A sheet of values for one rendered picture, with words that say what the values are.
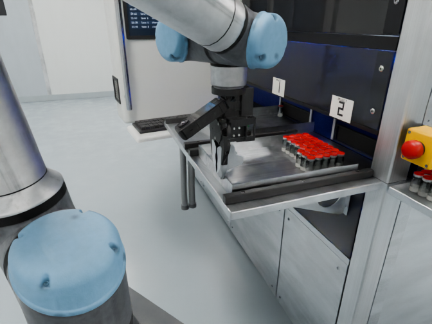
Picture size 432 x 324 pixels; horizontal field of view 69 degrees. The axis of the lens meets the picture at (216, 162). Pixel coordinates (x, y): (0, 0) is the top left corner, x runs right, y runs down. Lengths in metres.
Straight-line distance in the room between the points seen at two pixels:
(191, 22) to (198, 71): 1.21
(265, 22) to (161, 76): 1.13
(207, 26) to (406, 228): 0.80
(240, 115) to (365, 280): 0.61
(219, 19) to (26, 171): 0.30
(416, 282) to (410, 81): 0.68
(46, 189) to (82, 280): 0.15
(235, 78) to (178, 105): 0.98
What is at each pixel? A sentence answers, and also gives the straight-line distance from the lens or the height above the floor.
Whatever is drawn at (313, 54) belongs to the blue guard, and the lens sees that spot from 1.05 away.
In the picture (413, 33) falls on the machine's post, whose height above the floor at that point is 1.22.
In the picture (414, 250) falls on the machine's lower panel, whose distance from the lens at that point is 1.11.
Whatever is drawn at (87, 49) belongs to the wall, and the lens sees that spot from 6.07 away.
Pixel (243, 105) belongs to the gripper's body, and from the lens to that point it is 0.68.
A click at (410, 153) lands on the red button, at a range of 0.76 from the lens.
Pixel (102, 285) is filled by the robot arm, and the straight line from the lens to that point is 0.38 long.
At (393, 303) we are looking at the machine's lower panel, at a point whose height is 0.43.
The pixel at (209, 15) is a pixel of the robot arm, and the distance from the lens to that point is 0.40.
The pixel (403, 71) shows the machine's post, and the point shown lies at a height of 1.14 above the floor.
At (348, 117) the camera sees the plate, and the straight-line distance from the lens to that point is 0.93.
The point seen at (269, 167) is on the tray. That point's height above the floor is 0.88.
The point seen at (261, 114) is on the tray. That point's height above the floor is 0.88.
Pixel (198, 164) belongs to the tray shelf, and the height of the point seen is 0.88.
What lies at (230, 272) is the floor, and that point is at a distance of 1.81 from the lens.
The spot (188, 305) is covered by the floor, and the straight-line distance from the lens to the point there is 1.66.
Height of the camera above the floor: 1.24
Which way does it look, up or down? 24 degrees down
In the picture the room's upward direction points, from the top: straight up
